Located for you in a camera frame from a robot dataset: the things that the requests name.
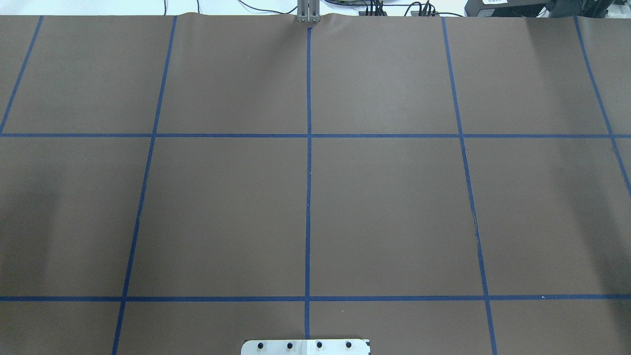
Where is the brown table mat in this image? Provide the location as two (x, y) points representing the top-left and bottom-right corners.
(0, 13), (630, 355)

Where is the black connector cluster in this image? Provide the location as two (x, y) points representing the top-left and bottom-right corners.
(404, 0), (439, 17)
(358, 0), (387, 17)

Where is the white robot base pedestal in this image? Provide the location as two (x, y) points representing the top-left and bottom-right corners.
(241, 339), (371, 355)

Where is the black device top right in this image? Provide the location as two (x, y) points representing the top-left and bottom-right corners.
(464, 0), (629, 18)

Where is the black connector cluster right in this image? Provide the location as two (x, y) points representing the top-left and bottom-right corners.
(404, 0), (439, 17)

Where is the black connector cluster left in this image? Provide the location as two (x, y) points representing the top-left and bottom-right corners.
(358, 0), (387, 17)

